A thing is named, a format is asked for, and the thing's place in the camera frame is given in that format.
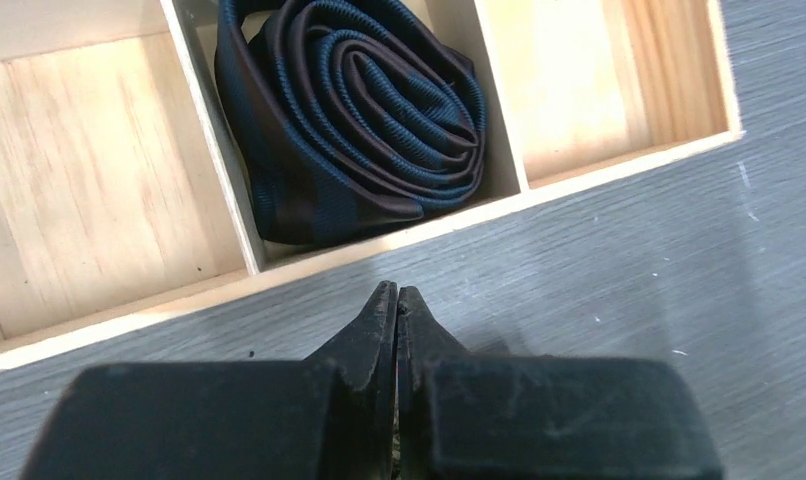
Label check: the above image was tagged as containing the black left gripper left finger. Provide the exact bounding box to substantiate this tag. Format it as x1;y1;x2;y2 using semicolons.
21;281;398;479

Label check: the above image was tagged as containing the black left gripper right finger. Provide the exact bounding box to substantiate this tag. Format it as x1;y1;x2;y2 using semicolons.
397;287;725;479

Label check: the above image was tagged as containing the light wooden compartment tray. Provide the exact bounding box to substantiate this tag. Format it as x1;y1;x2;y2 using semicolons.
0;1;742;371

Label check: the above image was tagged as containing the rolled dark navy tie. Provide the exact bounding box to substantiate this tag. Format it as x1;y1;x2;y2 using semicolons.
214;1;487;246

